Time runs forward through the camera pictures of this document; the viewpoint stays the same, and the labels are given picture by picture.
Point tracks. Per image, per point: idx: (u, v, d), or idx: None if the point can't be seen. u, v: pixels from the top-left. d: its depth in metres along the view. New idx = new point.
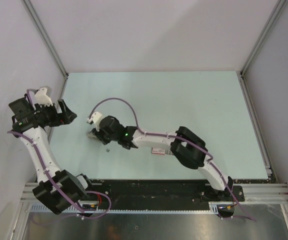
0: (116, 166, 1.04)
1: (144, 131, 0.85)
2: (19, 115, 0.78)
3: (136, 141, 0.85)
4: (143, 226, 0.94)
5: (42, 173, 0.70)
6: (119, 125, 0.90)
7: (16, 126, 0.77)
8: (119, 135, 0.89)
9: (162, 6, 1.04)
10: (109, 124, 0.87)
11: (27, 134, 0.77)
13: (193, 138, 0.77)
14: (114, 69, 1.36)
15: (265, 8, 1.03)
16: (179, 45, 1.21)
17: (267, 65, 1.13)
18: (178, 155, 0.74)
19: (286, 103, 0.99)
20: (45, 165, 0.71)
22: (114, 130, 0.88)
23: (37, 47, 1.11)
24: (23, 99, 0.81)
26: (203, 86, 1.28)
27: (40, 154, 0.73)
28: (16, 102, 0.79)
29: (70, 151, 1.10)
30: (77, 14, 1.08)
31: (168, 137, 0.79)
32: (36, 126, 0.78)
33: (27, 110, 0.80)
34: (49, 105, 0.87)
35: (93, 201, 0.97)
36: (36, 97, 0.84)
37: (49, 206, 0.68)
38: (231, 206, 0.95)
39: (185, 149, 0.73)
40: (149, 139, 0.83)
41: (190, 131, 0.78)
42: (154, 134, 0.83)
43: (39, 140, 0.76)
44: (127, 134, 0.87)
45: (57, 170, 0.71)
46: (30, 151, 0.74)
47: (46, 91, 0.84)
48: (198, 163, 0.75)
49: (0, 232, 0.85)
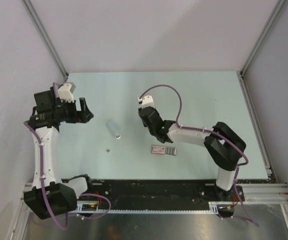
0: (117, 166, 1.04)
1: (180, 125, 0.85)
2: (40, 108, 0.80)
3: (171, 135, 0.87)
4: (143, 226, 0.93)
5: (38, 179, 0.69)
6: (158, 118, 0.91)
7: (32, 120, 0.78)
8: (156, 127, 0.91)
9: (162, 6, 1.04)
10: (149, 115, 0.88)
11: (39, 131, 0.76)
13: (231, 137, 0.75)
14: (114, 69, 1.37)
15: (265, 8, 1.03)
16: (179, 45, 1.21)
17: (267, 65, 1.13)
18: (211, 150, 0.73)
19: (286, 104, 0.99)
20: (43, 172, 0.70)
22: (152, 121, 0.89)
23: (37, 47, 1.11)
24: (50, 92, 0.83)
26: (203, 86, 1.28)
27: (43, 158, 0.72)
28: (41, 94, 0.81)
29: (70, 151, 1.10)
30: (77, 15, 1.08)
31: (204, 131, 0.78)
32: (50, 126, 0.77)
33: (48, 105, 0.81)
34: (69, 102, 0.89)
35: (93, 201, 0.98)
36: (60, 91, 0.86)
37: (36, 212, 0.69)
38: (231, 206, 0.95)
39: (220, 146, 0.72)
40: (184, 133, 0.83)
41: (230, 129, 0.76)
42: (190, 127, 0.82)
43: (48, 142, 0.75)
44: (164, 127, 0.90)
45: (53, 180, 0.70)
46: (36, 150, 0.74)
47: (70, 87, 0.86)
48: (232, 164, 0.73)
49: (0, 232, 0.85)
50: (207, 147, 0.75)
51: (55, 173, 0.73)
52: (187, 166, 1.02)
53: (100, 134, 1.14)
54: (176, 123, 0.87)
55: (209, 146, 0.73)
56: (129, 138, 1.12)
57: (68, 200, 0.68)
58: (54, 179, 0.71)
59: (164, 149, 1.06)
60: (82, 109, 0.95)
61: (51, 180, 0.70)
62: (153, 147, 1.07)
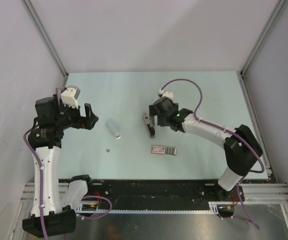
0: (117, 166, 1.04)
1: (198, 118, 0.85)
2: (41, 120, 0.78)
3: (186, 125, 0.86)
4: (143, 226, 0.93)
5: (38, 206, 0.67)
6: (172, 105, 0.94)
7: (32, 136, 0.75)
8: (171, 114, 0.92)
9: (163, 6, 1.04)
10: (161, 102, 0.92)
11: (39, 150, 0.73)
13: (251, 141, 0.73)
14: (114, 69, 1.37)
15: (264, 8, 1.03)
16: (179, 45, 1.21)
17: (268, 65, 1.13)
18: (229, 152, 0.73)
19: (286, 105, 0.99)
20: (42, 200, 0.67)
22: (166, 110, 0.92)
23: (37, 47, 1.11)
24: (52, 102, 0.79)
26: (203, 86, 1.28)
27: (43, 184, 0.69)
28: (42, 106, 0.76)
29: (70, 151, 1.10)
30: (77, 14, 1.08)
31: (225, 131, 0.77)
32: (51, 146, 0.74)
33: (50, 117, 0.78)
34: (73, 107, 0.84)
35: (93, 201, 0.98)
36: (62, 96, 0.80)
37: (34, 234, 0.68)
38: (231, 205, 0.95)
39: (238, 149, 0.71)
40: (201, 127, 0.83)
41: (251, 134, 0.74)
42: (210, 123, 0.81)
43: (49, 165, 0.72)
44: (179, 114, 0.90)
45: (52, 209, 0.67)
46: (36, 173, 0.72)
47: (74, 93, 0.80)
48: (246, 169, 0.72)
49: None
50: (224, 148, 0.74)
51: (55, 201, 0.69)
52: (188, 166, 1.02)
53: (100, 134, 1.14)
54: (193, 115, 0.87)
55: (228, 148, 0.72)
56: (129, 139, 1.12)
57: (67, 224, 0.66)
58: (54, 208, 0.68)
59: (164, 149, 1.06)
60: (87, 116, 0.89)
61: (50, 209, 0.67)
62: (153, 147, 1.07)
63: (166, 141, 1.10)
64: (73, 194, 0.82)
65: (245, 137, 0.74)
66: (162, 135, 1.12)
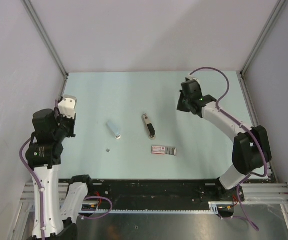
0: (117, 167, 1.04)
1: (219, 107, 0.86)
2: (40, 135, 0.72)
3: (205, 111, 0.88)
4: (143, 226, 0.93)
5: (39, 228, 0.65)
6: (198, 90, 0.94)
7: (30, 155, 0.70)
8: (193, 97, 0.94)
9: (163, 6, 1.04)
10: (189, 84, 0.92)
11: (37, 171, 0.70)
13: (262, 144, 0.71)
14: (114, 69, 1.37)
15: (264, 8, 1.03)
16: (179, 45, 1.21)
17: (268, 66, 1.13)
18: (237, 149, 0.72)
19: (287, 105, 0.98)
20: (43, 222, 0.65)
22: (191, 92, 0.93)
23: (37, 47, 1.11)
24: (50, 116, 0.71)
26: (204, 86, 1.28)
27: (43, 206, 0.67)
28: (40, 122, 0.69)
29: (70, 151, 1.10)
30: (77, 15, 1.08)
31: (240, 127, 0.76)
32: (50, 167, 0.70)
33: (49, 132, 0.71)
34: (68, 118, 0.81)
35: (92, 201, 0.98)
36: (60, 106, 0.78)
37: None
38: (231, 205, 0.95)
39: (247, 148, 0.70)
40: (218, 116, 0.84)
41: (266, 139, 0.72)
42: (228, 115, 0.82)
43: (48, 186, 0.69)
44: (202, 100, 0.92)
45: (53, 231, 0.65)
46: (36, 194, 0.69)
47: (73, 104, 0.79)
48: (249, 169, 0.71)
49: None
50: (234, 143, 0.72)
51: (57, 222, 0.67)
52: (187, 166, 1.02)
53: (100, 134, 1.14)
54: (216, 103, 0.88)
55: (238, 145, 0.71)
56: (129, 139, 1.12)
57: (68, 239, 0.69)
58: (55, 229, 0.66)
59: (164, 149, 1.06)
60: None
61: (52, 231, 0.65)
62: (153, 147, 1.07)
63: (166, 141, 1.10)
64: (73, 203, 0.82)
65: (258, 139, 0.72)
66: (162, 135, 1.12)
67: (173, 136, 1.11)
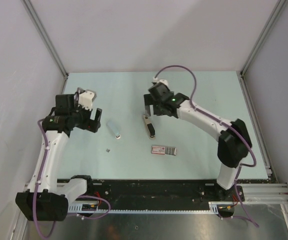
0: (117, 167, 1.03)
1: (194, 106, 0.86)
2: (58, 110, 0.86)
3: (181, 112, 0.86)
4: (143, 227, 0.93)
5: (34, 182, 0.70)
6: (167, 92, 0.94)
7: (46, 121, 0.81)
8: (165, 99, 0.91)
9: (163, 6, 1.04)
10: (156, 87, 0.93)
11: (49, 134, 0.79)
13: (244, 136, 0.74)
14: (115, 69, 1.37)
15: (265, 8, 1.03)
16: (179, 45, 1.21)
17: (267, 65, 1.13)
18: (221, 144, 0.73)
19: (287, 105, 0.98)
20: (40, 176, 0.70)
22: (160, 94, 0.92)
23: (36, 47, 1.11)
24: (70, 97, 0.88)
26: (191, 84, 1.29)
27: (44, 163, 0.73)
28: (61, 97, 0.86)
29: (70, 151, 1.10)
30: (77, 15, 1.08)
31: (221, 123, 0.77)
32: (60, 131, 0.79)
33: (66, 108, 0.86)
34: (86, 109, 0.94)
35: (93, 201, 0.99)
36: (81, 96, 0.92)
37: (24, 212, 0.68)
38: (231, 205, 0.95)
39: (232, 143, 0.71)
40: (195, 116, 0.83)
41: (246, 129, 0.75)
42: (206, 113, 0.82)
43: (54, 147, 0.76)
44: (175, 99, 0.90)
45: (46, 188, 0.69)
46: (41, 151, 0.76)
47: (92, 96, 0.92)
48: (236, 161, 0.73)
49: None
50: (218, 140, 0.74)
51: (52, 182, 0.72)
52: (188, 166, 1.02)
53: (100, 134, 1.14)
54: (190, 102, 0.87)
55: (222, 141, 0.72)
56: (129, 139, 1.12)
57: (56, 208, 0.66)
58: (48, 187, 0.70)
59: (164, 149, 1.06)
60: (96, 119, 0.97)
61: (45, 187, 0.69)
62: (153, 147, 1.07)
63: (166, 141, 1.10)
64: (70, 188, 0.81)
65: (239, 132, 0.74)
66: (162, 135, 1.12)
67: (174, 136, 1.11)
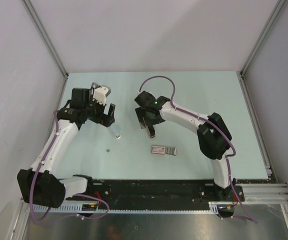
0: (117, 167, 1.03)
1: (175, 106, 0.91)
2: (73, 103, 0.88)
3: (163, 113, 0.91)
4: (143, 227, 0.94)
5: (38, 162, 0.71)
6: (151, 97, 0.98)
7: (61, 111, 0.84)
8: (149, 103, 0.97)
9: (162, 6, 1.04)
10: (140, 95, 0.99)
11: (61, 122, 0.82)
13: (222, 128, 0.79)
14: (115, 69, 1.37)
15: (265, 8, 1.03)
16: (179, 45, 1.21)
17: (268, 65, 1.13)
18: (201, 139, 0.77)
19: (287, 104, 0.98)
20: (45, 158, 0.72)
22: (144, 100, 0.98)
23: (37, 47, 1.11)
24: (86, 91, 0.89)
26: (186, 84, 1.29)
27: (50, 146, 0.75)
28: (78, 91, 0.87)
29: (70, 151, 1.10)
30: (77, 15, 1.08)
31: (198, 118, 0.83)
32: (71, 122, 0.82)
33: (81, 100, 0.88)
34: (100, 104, 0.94)
35: (92, 201, 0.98)
36: (96, 91, 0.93)
37: (22, 191, 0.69)
38: (232, 205, 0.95)
39: (210, 135, 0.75)
40: (176, 114, 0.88)
41: (222, 121, 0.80)
42: (185, 111, 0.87)
43: (64, 134, 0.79)
44: (157, 102, 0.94)
45: (48, 169, 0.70)
46: (51, 136, 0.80)
47: (106, 92, 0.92)
48: (218, 153, 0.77)
49: None
50: (198, 134, 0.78)
51: (55, 165, 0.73)
52: (188, 167, 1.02)
53: (100, 134, 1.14)
54: (170, 103, 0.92)
55: (201, 134, 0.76)
56: (128, 139, 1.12)
57: (53, 192, 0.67)
58: (50, 169, 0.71)
59: (164, 149, 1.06)
60: (108, 114, 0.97)
61: (47, 168, 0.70)
62: (153, 147, 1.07)
63: (166, 141, 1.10)
64: (70, 182, 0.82)
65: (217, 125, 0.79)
66: (161, 135, 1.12)
67: (173, 136, 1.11)
